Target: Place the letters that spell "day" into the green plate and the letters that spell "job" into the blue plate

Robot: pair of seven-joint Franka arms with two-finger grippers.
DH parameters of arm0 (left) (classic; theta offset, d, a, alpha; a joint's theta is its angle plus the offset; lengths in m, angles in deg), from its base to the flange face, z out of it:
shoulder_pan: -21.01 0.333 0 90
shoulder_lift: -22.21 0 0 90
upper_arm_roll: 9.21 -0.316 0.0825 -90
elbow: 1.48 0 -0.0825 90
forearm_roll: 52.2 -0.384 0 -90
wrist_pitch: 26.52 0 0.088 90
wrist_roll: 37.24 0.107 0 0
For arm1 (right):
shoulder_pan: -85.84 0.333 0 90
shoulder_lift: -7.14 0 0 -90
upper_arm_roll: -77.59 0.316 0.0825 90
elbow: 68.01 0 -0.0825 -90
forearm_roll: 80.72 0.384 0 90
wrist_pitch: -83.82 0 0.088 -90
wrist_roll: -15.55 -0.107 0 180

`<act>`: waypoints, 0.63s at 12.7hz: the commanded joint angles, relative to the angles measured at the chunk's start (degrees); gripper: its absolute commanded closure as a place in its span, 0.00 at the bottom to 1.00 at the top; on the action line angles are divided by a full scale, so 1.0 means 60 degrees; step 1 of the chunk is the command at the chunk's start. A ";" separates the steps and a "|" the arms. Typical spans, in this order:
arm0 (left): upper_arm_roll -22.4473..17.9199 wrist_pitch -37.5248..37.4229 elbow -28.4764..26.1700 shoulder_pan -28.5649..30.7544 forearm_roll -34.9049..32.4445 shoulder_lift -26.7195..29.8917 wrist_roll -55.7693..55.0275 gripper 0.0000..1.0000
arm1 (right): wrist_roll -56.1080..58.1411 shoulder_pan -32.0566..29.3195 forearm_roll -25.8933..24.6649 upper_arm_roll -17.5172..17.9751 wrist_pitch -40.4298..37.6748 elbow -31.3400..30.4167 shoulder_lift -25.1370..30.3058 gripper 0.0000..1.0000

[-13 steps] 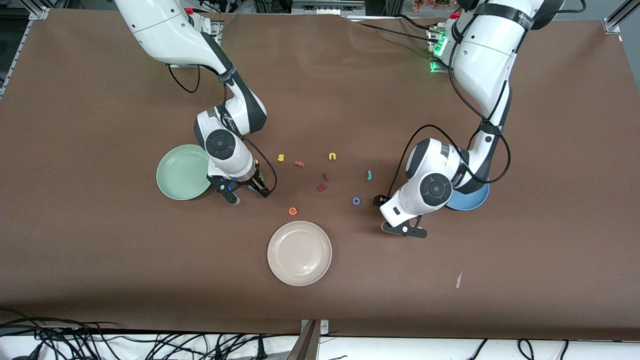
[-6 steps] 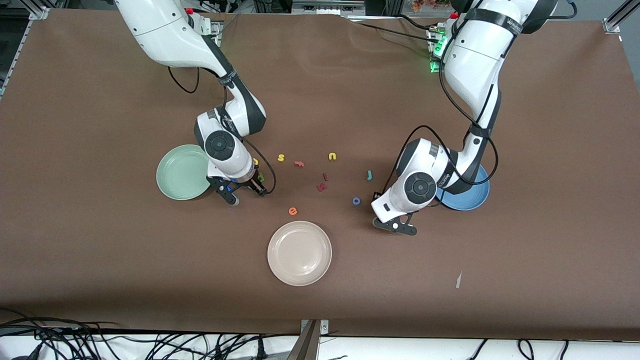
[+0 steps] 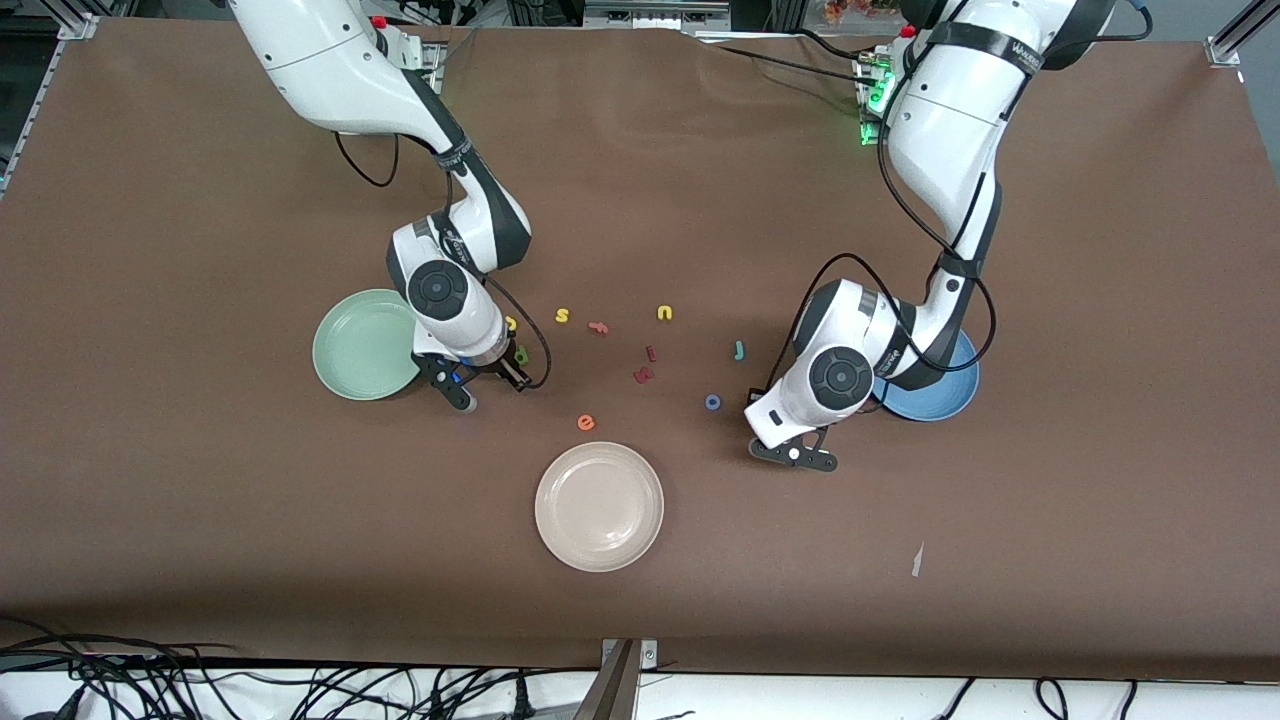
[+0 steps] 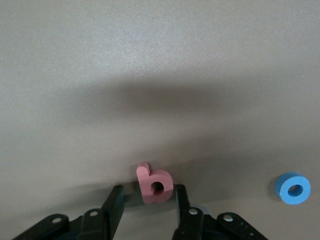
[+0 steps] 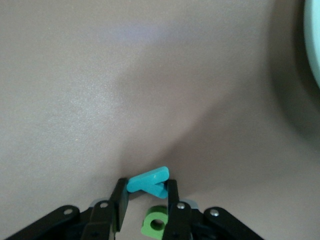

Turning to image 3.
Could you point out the grey equipment box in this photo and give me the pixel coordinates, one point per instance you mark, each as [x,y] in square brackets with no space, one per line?
[650,15]

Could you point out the green plate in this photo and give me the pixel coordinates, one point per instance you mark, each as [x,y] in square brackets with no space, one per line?
[355,345]

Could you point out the aluminium frame profile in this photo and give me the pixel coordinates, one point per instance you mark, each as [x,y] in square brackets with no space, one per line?
[1225,45]

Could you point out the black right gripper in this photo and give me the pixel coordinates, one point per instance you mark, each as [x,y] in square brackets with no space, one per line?
[497,365]

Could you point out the small white paper scrap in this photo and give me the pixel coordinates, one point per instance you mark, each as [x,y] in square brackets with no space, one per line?
[917,560]

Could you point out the aluminium side rail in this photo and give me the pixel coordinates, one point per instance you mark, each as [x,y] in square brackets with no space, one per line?
[78,25]

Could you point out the blue plate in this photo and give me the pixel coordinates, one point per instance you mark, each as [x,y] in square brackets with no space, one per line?
[945,395]

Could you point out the metal table edge bracket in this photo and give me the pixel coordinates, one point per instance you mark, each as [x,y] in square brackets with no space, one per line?
[620,685]

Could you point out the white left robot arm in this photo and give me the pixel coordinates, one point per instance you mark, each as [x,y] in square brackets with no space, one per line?
[950,110]

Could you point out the beige plate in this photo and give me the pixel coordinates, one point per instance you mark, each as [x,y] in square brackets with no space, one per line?
[600,505]

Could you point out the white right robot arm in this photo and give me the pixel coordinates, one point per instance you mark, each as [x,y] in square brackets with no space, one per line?
[330,60]

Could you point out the orange artificial flowers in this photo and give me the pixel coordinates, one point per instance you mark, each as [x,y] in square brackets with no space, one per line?
[850,10]

